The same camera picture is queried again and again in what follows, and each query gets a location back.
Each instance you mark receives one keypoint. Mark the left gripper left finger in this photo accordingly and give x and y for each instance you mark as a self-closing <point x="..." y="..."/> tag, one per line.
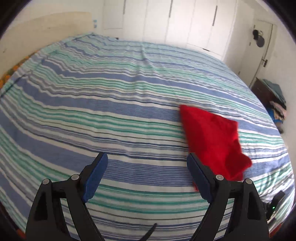
<point x="46" y="219"/>

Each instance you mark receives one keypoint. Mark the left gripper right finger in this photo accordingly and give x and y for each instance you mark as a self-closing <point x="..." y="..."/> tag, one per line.
<point x="247" y="220"/>

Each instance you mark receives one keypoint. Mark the red rabbit sweater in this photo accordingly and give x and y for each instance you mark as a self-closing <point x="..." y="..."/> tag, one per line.
<point x="215" y="141"/>

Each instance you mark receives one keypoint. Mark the pile of clothes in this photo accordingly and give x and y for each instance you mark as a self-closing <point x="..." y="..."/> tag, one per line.
<point x="278" y="115"/>

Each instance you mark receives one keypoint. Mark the dark wooden side cabinet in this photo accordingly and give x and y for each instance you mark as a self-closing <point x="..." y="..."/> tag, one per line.
<point x="263" y="93"/>

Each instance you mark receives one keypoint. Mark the teal folded cloth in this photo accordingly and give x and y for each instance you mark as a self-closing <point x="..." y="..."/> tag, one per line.
<point x="275" y="88"/>

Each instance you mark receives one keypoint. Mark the striped blue green bedspread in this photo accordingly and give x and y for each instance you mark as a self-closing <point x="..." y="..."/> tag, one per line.
<point x="89" y="94"/>

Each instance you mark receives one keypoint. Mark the white door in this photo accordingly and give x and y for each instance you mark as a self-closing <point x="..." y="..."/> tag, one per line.
<point x="255" y="59"/>

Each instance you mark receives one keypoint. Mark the orange floral mattress sheet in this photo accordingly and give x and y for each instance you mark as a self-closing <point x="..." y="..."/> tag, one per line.
<point x="7" y="75"/>

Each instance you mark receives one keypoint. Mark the dark hat on door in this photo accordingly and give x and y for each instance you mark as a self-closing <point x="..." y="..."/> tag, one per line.
<point x="257" y="36"/>

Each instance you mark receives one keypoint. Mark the cream bed headboard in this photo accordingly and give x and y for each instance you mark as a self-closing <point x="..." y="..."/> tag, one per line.
<point x="25" y="38"/>

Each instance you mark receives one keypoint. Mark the white wardrobe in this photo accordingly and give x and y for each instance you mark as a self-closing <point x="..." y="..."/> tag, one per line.
<point x="198" y="25"/>

